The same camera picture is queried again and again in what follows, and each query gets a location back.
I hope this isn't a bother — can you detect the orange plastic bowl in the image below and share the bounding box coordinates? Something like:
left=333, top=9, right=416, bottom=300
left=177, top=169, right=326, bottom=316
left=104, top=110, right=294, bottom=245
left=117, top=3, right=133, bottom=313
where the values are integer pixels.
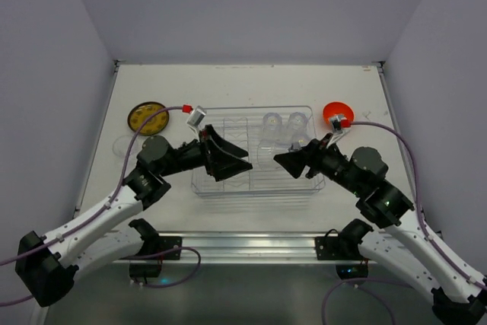
left=322, top=101, right=355, bottom=127

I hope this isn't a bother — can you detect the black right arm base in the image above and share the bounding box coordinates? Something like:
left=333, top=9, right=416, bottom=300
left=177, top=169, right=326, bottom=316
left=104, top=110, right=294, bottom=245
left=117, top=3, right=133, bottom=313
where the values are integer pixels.
left=314, top=228, right=345, bottom=261

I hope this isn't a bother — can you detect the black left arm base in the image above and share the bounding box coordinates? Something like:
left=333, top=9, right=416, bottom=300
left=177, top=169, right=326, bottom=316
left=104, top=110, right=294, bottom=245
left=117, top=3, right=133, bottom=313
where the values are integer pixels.
left=154, top=236, right=183, bottom=261

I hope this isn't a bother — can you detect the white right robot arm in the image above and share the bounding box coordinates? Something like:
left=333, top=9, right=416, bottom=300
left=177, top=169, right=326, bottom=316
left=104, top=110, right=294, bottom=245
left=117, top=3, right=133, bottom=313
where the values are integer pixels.
left=273, top=135, right=486, bottom=324

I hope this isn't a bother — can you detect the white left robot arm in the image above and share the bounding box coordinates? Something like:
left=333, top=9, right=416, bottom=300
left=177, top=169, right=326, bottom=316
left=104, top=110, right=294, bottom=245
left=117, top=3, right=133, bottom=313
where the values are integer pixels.
left=14, top=125, right=253, bottom=307

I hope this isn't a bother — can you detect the clear plastic dish rack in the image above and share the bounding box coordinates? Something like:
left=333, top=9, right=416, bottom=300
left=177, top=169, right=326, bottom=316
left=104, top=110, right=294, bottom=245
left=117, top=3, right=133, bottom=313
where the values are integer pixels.
left=191, top=105, right=325, bottom=197

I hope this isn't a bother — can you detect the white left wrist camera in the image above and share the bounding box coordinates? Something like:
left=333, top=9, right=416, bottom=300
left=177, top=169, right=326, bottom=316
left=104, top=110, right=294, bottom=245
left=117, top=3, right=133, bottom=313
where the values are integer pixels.
left=186, top=106, right=207, bottom=131

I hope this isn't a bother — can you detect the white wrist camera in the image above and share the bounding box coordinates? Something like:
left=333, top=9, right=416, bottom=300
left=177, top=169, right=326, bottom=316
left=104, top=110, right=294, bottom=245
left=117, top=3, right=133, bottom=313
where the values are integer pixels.
left=186, top=106, right=207, bottom=131
left=328, top=113, right=351, bottom=145

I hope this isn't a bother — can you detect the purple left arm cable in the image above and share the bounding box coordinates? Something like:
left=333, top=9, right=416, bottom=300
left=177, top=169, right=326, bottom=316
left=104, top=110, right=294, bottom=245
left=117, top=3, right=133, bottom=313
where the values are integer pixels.
left=0, top=103, right=191, bottom=307

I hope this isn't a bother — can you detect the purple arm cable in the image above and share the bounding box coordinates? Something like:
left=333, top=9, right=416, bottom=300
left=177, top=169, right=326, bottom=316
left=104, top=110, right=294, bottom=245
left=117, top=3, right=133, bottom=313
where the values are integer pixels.
left=340, top=119, right=487, bottom=288
left=0, top=103, right=191, bottom=307

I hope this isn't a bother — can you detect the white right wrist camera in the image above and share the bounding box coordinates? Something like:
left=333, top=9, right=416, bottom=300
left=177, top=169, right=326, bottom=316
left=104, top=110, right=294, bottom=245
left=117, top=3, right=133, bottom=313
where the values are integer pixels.
left=328, top=113, right=351, bottom=145

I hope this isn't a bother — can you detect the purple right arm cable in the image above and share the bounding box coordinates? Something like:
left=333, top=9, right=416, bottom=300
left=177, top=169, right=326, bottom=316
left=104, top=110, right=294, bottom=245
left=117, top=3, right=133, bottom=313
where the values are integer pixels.
left=340, top=119, right=487, bottom=288

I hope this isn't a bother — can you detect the aluminium mounting rail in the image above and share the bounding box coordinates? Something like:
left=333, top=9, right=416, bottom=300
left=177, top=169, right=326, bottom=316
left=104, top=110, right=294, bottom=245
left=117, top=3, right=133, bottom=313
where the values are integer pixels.
left=113, top=231, right=419, bottom=265

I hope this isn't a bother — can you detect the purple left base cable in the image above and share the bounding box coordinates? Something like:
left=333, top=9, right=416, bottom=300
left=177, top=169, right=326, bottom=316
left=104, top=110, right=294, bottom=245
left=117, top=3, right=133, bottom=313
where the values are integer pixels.
left=131, top=245, right=202, bottom=289

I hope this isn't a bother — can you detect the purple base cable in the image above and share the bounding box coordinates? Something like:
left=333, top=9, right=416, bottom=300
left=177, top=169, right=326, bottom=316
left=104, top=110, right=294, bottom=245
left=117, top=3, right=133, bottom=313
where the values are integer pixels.
left=320, top=277, right=412, bottom=325
left=131, top=245, right=202, bottom=289

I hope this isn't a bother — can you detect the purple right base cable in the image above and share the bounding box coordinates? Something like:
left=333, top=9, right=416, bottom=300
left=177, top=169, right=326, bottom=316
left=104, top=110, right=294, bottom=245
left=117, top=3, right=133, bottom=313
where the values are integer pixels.
left=320, top=277, right=412, bottom=325

